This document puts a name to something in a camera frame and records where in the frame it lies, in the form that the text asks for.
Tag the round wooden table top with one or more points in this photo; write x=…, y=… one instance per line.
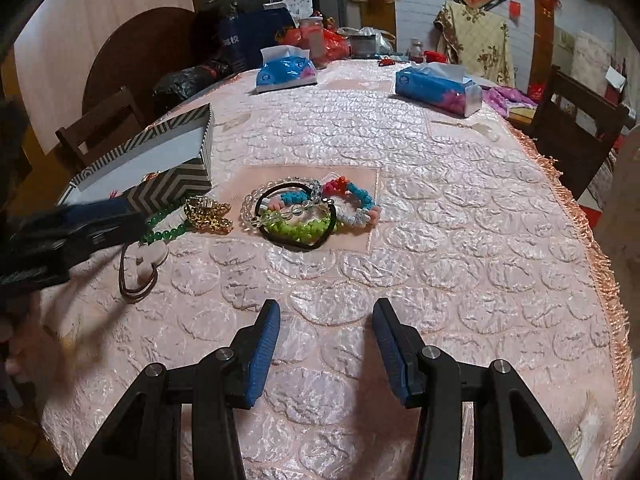
x=135, y=55

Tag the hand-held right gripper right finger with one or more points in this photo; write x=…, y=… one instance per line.
x=392, y=355

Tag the floral beige cloth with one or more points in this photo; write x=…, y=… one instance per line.
x=480, y=45

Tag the metal pot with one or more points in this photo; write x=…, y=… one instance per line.
x=363, y=44

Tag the pink quilted tablecloth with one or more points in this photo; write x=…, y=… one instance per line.
x=450, y=235

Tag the thin hair pin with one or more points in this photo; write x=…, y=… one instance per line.
x=450, y=123

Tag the black plastic bag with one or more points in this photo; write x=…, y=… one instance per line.
x=215, y=10
x=185, y=82

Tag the dark blue bag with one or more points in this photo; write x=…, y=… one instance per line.
x=250, y=30

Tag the white paper bag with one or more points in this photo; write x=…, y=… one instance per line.
x=295, y=7

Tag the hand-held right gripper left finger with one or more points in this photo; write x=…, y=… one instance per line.
x=262, y=350

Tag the blue tissue pack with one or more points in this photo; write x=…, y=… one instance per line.
x=285, y=72
x=430, y=87

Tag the red tassel knot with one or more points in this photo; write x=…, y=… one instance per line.
x=150, y=176

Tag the purple cloth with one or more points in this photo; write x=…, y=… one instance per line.
x=510, y=100

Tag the striped jewelry box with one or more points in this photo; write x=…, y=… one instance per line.
x=150, y=155

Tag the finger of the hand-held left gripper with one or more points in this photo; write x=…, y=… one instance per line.
x=111, y=232
x=95, y=210

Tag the pink jar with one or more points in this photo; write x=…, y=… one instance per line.
x=312, y=40

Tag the dark wooden chair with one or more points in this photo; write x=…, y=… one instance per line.
x=575, y=120
x=107, y=117

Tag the red plastic bag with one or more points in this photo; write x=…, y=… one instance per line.
x=337, y=45

